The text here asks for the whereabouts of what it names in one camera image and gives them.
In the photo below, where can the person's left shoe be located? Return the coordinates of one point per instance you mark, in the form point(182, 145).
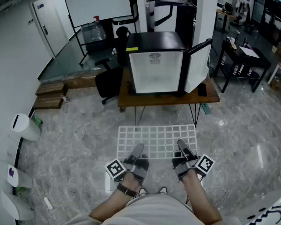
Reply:
point(142, 191)

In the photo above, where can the person's shoe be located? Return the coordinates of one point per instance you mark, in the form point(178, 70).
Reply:
point(163, 190)
point(142, 191)

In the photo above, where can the white mug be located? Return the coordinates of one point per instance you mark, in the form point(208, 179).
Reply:
point(228, 40)

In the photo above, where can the white door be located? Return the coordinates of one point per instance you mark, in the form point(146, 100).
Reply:
point(48, 24)

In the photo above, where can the white paper sheet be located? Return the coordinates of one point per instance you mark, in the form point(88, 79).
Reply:
point(249, 52)

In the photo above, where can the white power strip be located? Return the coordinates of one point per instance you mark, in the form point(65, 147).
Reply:
point(48, 203)

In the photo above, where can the white device with purple sticker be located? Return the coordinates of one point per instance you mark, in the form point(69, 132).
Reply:
point(16, 174)

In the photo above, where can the wooden table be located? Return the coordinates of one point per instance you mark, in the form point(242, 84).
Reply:
point(168, 99)

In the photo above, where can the person's right forearm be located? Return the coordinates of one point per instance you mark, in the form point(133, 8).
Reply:
point(201, 200)

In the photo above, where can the black office chair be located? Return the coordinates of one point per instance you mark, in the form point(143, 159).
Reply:
point(107, 81)

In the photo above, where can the person's right shoe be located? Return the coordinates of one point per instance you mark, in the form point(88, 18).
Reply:
point(163, 190)

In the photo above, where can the whiteboard on black stand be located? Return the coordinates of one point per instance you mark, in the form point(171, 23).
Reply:
point(96, 3)

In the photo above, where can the plain white device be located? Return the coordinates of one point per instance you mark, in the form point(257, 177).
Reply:
point(16, 207)

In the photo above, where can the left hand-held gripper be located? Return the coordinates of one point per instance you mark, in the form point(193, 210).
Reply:
point(140, 167)

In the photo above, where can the person's light grey shirt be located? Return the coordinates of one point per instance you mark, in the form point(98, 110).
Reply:
point(154, 211)

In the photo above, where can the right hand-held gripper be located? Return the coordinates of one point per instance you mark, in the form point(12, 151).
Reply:
point(185, 165)

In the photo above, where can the small bottle with red cap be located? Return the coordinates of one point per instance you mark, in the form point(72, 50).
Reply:
point(65, 99)

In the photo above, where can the red whiteboard eraser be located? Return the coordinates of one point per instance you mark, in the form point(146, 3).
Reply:
point(97, 18)

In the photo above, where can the clear glass tank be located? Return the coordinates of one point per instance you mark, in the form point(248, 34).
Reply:
point(93, 35)

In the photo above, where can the person's left hand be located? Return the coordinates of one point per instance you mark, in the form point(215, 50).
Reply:
point(131, 182)

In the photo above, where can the white and black appliance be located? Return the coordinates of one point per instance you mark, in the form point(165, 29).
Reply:
point(162, 15)

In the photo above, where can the black mini fridge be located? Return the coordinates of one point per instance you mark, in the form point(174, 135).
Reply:
point(154, 41)

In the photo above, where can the white cylindrical bin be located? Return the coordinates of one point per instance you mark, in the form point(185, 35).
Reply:
point(23, 128)

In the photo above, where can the person's left forearm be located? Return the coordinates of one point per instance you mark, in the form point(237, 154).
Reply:
point(110, 205)

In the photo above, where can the dark wrist watch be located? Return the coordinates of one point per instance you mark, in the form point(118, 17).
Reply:
point(126, 190)

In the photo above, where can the wooden steps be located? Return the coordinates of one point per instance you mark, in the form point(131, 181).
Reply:
point(50, 96)

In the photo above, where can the green bottle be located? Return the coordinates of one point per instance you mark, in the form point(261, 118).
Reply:
point(37, 121)

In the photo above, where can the green grid item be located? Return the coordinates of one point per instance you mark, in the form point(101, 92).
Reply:
point(205, 108)

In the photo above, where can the black phone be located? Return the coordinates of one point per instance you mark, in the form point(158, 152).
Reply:
point(202, 89)

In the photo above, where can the black side table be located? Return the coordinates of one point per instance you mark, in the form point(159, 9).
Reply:
point(248, 61)

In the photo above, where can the white panel with black marks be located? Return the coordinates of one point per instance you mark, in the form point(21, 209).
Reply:
point(269, 207)

